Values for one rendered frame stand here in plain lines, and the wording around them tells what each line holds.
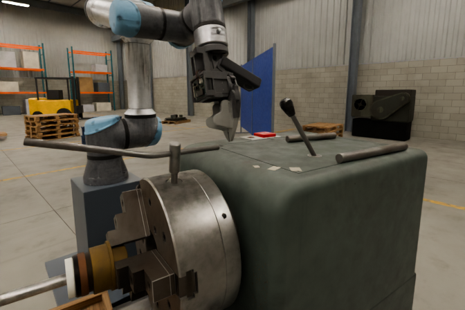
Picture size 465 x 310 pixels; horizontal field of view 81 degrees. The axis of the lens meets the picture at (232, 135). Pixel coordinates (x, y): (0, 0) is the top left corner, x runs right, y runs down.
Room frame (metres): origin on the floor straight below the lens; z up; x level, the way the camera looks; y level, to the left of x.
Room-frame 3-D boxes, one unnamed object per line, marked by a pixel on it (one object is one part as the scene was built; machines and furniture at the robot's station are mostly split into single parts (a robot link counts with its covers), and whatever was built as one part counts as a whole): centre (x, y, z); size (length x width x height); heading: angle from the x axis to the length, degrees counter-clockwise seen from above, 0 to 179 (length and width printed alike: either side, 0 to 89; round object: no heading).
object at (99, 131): (0.97, 0.46, 1.27); 0.13 x 0.12 x 0.14; 128
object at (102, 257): (0.48, 0.25, 1.08); 0.09 x 0.09 x 0.09; 34
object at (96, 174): (0.97, 0.47, 1.15); 0.15 x 0.15 x 0.10
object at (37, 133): (8.51, 5.68, 0.36); 1.26 x 0.86 x 0.73; 147
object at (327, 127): (8.32, -2.81, 0.22); 1.25 x 0.86 x 0.44; 139
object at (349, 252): (0.80, -0.19, 1.06); 0.59 x 0.48 x 0.39; 124
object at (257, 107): (7.45, -0.55, 1.18); 4.12 x 0.80 x 2.35; 7
